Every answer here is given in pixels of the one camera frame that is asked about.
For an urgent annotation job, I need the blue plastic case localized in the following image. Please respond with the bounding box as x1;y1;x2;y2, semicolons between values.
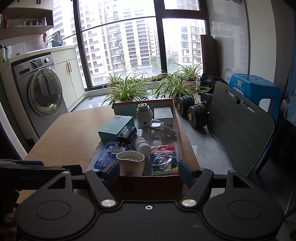
92;142;130;170

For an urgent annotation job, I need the white cup-shaped adapter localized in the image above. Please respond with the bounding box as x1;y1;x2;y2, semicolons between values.
116;151;145;177

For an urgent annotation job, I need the red blue playing card box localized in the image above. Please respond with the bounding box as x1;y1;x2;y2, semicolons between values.
150;145;179;176

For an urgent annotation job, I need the teal white paper box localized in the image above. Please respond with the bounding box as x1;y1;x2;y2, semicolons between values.
98;115;134;142

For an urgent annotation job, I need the black power adapter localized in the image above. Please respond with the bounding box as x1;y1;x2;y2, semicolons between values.
117;126;137;146

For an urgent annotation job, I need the white pill bottle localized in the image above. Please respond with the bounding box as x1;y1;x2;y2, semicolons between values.
134;137;152;158

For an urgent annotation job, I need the white square charger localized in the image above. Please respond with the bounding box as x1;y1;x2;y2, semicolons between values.
137;128;144;137

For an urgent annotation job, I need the black dumbbell near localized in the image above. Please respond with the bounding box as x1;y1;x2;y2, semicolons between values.
188;103;209;130

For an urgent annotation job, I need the black dumbbell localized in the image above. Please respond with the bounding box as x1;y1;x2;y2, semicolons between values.
188;103;209;130
177;93;213;119

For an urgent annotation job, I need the clear plastic bulb object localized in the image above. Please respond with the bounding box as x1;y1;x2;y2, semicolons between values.
148;119;176;137

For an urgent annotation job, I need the grey folding chair back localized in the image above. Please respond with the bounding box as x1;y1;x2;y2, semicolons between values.
207;82;275;177

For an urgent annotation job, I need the black dumbbell far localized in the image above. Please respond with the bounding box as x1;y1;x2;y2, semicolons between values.
177;93;213;119

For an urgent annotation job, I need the white round plug device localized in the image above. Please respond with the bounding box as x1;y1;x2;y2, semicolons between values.
137;103;154;127

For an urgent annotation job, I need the grey washing machine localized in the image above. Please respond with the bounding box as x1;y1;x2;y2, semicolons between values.
12;54;68;138

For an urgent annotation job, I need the front left spider plant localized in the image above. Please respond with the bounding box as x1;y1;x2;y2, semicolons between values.
103;77;149;105

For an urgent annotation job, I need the spider plant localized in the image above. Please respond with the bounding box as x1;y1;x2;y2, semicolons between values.
152;73;211;99
103;77;149;105
174;64;203;81
104;74;123;87

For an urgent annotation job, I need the front right spider plant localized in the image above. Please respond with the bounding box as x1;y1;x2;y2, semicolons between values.
152;73;211;99

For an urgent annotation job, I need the back left spider plant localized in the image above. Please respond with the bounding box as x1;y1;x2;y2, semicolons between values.
104;74;123;87

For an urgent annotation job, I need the black bag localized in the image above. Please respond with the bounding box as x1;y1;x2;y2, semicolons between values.
200;73;228;94

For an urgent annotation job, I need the back right spider plant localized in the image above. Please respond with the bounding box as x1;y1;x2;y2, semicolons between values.
174;64;203;81

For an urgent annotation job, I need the white fan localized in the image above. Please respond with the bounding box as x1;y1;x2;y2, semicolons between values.
221;68;235;84

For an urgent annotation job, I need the blue plastic stool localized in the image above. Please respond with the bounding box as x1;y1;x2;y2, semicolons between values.
229;73;280;121

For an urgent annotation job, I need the rolled brown mat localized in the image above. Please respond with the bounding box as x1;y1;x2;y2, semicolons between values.
201;35;219;76

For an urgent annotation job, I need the white cabinet with handles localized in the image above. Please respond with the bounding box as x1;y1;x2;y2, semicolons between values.
51;46;85;112

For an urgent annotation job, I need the wooden wall shelf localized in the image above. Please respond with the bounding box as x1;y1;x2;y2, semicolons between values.
0;25;54;40

